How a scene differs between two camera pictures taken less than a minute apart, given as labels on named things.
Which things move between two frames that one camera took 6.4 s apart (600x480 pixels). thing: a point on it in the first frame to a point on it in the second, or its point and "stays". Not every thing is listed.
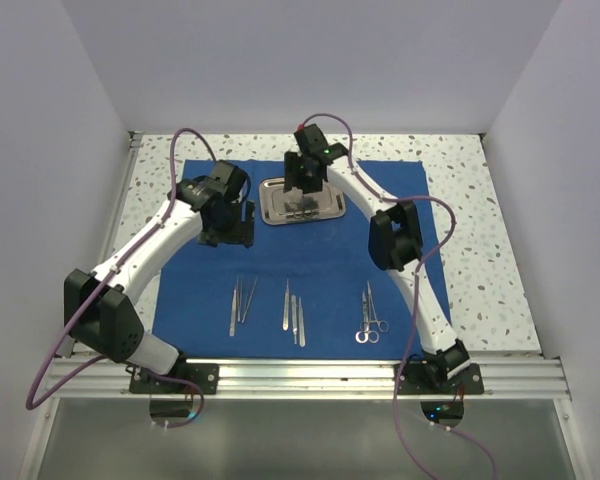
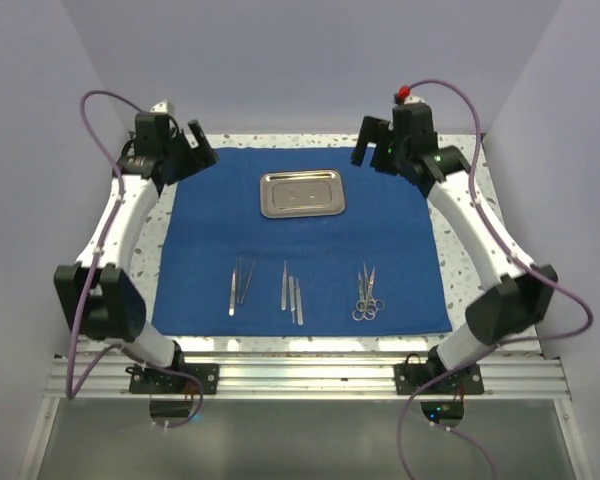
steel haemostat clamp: [372, 315] to [372, 304]
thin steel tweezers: [250, 300] to [248, 281]
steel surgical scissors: [364, 336] to [374, 305]
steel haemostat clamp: [307, 213] to [361, 311]
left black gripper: [241, 233] to [200, 158]
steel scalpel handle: [294, 317] to [291, 289]
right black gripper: [292, 179] to [376, 131]
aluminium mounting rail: [503, 379] stays
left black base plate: [205, 375] stays
